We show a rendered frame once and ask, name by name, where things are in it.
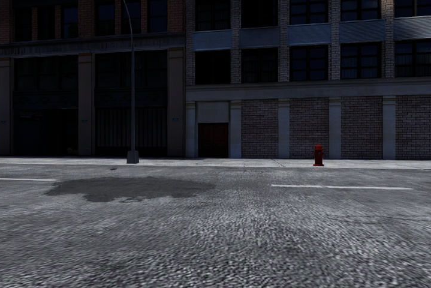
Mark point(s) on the grey street lamp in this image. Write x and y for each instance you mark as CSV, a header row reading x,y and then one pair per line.
x,y
132,108

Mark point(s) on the grey brick building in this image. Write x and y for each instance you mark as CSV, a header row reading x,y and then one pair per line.
x,y
308,122

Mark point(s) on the red fire hydrant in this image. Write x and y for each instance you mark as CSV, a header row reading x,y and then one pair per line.
x,y
318,155

